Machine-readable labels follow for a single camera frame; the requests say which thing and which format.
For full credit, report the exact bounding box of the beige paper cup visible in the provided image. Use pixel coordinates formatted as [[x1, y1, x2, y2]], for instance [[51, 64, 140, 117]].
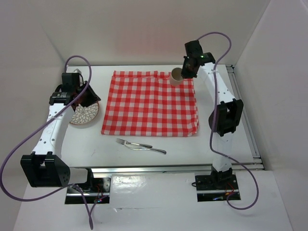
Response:
[[169, 67, 183, 87]]

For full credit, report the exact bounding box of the patterned ceramic plate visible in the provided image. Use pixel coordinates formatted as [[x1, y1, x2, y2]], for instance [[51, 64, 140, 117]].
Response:
[[70, 103, 100, 125]]

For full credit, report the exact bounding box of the silver fork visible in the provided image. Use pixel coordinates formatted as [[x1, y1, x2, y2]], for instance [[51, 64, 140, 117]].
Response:
[[116, 138, 152, 148]]

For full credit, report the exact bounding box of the red white checkered cloth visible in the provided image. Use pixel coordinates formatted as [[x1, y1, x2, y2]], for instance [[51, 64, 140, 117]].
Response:
[[101, 71, 199, 137]]

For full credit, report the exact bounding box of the silver table knife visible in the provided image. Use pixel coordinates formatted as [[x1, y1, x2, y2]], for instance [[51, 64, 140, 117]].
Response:
[[126, 145, 167, 155]]

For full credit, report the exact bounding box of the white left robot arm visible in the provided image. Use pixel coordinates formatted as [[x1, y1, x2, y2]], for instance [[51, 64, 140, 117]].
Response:
[[20, 82, 101, 187]]

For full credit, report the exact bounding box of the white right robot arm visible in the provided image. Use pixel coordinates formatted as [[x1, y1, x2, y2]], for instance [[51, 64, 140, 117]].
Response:
[[181, 53, 244, 189]]

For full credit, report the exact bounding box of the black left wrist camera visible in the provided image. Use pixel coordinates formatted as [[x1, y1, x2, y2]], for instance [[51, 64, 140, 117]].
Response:
[[61, 73, 80, 92]]

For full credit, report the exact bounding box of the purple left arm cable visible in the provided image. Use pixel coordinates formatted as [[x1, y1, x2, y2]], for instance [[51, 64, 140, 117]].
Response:
[[0, 55, 106, 231]]

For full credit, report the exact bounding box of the aluminium side rail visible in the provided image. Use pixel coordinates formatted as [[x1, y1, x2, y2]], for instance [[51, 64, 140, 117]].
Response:
[[226, 64, 263, 169]]

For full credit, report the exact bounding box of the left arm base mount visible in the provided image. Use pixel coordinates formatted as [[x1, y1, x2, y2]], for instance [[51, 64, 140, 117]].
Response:
[[65, 177, 111, 205]]

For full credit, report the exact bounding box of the aluminium front rail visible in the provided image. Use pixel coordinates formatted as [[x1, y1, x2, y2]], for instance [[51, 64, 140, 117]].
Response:
[[69, 163, 265, 174]]

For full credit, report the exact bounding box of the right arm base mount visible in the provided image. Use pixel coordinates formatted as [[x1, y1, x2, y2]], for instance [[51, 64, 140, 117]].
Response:
[[191, 174, 241, 202]]

